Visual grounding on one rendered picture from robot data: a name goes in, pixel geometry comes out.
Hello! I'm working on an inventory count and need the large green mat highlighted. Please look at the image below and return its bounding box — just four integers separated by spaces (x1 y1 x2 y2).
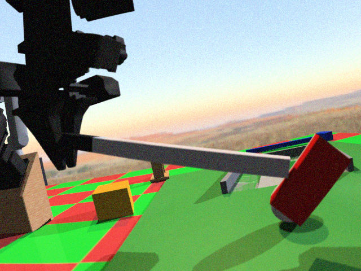
104 141 361 271

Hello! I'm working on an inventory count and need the blue putter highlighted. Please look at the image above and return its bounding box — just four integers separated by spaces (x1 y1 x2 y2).
246 131 333 153

